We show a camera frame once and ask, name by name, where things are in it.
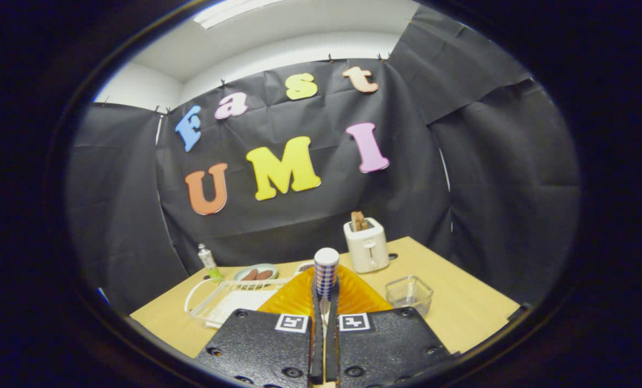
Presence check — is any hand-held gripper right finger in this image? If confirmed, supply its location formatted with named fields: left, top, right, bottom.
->
left=325, top=264, right=453, bottom=386

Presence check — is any white drain tray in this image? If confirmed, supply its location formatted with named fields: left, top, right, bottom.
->
left=205, top=290, right=278, bottom=327

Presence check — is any green plate with sausages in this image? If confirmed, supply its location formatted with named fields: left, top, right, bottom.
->
left=233, top=264, right=278, bottom=282

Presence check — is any metal wire basket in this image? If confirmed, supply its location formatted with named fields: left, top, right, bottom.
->
left=386, top=276, right=434, bottom=317

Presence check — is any white toaster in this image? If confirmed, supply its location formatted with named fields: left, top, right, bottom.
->
left=344, top=217, right=390, bottom=274

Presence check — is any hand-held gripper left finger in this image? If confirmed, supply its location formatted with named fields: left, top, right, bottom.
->
left=194, top=266, right=324, bottom=386

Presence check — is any green clear bottle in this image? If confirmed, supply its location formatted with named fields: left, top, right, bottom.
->
left=198, top=244, right=225, bottom=282

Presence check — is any white wire dish rack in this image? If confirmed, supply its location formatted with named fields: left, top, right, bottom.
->
left=184, top=276, right=295, bottom=328

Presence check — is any blue checked handle spoon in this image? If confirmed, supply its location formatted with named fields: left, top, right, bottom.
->
left=314, top=248, right=340, bottom=327

